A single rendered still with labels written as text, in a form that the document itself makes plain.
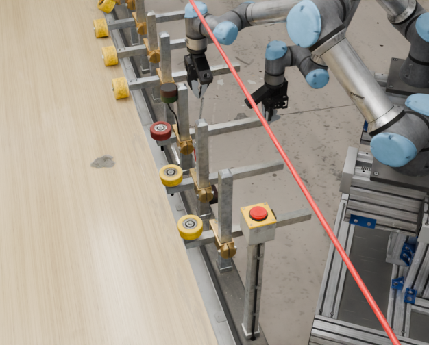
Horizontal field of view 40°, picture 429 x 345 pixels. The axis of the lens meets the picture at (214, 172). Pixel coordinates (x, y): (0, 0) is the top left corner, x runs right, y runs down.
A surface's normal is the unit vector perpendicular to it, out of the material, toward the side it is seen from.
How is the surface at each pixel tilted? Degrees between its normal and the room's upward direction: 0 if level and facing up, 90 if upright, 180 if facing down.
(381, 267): 0
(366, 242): 0
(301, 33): 85
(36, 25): 0
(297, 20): 85
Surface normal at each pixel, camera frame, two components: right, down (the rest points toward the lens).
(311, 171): 0.00, -0.73
